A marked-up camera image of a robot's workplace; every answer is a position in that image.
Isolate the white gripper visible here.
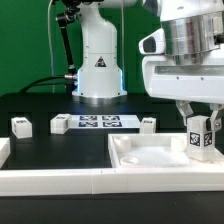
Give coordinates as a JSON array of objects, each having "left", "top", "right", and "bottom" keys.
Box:
[{"left": 142, "top": 55, "right": 224, "bottom": 131}]

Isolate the white square tabletop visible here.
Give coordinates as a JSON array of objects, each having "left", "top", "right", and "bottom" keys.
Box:
[{"left": 108, "top": 133, "right": 224, "bottom": 168}]

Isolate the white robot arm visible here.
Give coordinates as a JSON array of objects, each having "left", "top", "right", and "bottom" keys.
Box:
[{"left": 57, "top": 0, "right": 224, "bottom": 131}]

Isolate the white marker tag sheet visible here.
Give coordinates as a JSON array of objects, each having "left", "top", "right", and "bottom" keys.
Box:
[{"left": 70, "top": 115, "right": 140, "bottom": 129}]

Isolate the white U-shaped obstacle fence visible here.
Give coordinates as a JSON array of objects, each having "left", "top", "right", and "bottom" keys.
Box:
[{"left": 0, "top": 135, "right": 224, "bottom": 197}]

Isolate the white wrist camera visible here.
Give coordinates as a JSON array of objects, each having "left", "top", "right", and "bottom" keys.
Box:
[{"left": 139, "top": 28, "right": 166, "bottom": 55}]

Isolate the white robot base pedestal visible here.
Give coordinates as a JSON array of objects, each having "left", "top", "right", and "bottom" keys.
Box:
[{"left": 72, "top": 3, "right": 127, "bottom": 104}]

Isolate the black cable bundle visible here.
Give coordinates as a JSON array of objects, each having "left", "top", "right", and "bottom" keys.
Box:
[{"left": 18, "top": 6, "right": 80, "bottom": 94}]

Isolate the grey thin cable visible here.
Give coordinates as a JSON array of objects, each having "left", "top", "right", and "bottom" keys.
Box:
[{"left": 47, "top": 0, "right": 56, "bottom": 94}]

